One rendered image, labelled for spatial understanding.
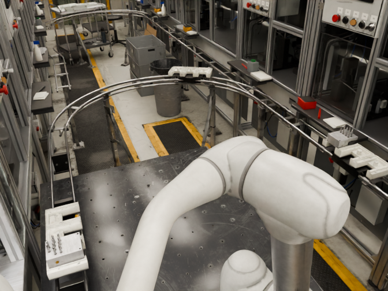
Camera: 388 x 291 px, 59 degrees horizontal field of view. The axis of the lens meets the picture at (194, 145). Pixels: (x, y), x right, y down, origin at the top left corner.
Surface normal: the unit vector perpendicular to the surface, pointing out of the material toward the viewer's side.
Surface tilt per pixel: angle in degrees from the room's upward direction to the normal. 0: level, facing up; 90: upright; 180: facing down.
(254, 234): 0
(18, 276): 0
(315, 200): 48
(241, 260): 6
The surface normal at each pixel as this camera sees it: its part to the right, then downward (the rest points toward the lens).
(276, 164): -0.22, -0.70
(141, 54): 0.39, 0.50
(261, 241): -0.03, -0.85
